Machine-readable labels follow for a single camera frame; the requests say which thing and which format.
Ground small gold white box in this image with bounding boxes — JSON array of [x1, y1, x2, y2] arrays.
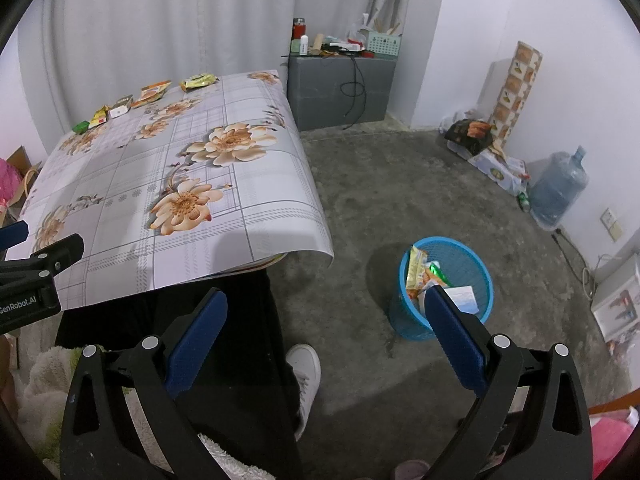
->
[[109, 95, 135, 119]]

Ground blue mesh wastebasket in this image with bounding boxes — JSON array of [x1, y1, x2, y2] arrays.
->
[[389, 236, 494, 342]]

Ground pink bag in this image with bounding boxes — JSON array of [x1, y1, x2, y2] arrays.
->
[[0, 157, 23, 211]]

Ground teal plastic basket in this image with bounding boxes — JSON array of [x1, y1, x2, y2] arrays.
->
[[366, 31, 402, 57]]

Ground black cable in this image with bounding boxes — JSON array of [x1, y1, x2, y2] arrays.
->
[[341, 55, 368, 132]]

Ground pink cloth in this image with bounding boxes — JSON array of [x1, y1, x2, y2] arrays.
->
[[590, 407, 640, 480]]

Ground person's white shoe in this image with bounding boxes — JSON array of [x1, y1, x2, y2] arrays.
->
[[285, 344, 322, 442]]

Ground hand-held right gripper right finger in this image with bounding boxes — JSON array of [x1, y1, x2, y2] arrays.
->
[[422, 285, 596, 480]]

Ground person's black pants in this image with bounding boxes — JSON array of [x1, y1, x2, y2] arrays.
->
[[55, 260, 303, 480]]

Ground grey cabinet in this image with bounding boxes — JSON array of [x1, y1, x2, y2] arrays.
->
[[287, 52, 398, 131]]

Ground white wall cable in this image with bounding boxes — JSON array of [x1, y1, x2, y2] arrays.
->
[[552, 227, 603, 303]]

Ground orange pink snack packet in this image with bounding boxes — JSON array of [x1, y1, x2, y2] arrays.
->
[[406, 245, 429, 302]]

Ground orange yellow snack packet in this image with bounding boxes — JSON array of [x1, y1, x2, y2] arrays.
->
[[131, 80, 172, 109]]

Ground large clear water jug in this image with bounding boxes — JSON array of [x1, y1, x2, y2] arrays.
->
[[529, 146, 589, 228]]

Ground floral tablecloth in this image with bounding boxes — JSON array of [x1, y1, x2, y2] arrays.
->
[[10, 69, 335, 308]]

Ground brown cardboard box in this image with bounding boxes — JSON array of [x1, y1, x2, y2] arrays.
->
[[7, 146, 43, 181]]

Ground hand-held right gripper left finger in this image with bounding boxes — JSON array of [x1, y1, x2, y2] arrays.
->
[[60, 287, 230, 480]]

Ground wall socket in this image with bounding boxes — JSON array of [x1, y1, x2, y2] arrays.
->
[[600, 207, 623, 241]]

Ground white carton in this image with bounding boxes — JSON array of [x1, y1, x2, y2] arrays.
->
[[442, 285, 478, 318]]

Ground fluffy white garment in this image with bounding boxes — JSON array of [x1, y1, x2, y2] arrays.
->
[[15, 345, 273, 480]]

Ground white appliance box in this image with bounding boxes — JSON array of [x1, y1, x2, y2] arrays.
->
[[591, 252, 640, 341]]

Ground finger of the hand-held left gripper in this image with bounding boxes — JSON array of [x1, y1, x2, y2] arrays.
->
[[0, 221, 29, 251], [0, 233, 85, 281]]

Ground checkered patterned roll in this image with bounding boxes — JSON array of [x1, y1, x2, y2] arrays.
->
[[492, 40, 543, 150]]

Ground white curtain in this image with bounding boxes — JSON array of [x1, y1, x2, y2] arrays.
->
[[17, 0, 416, 146]]

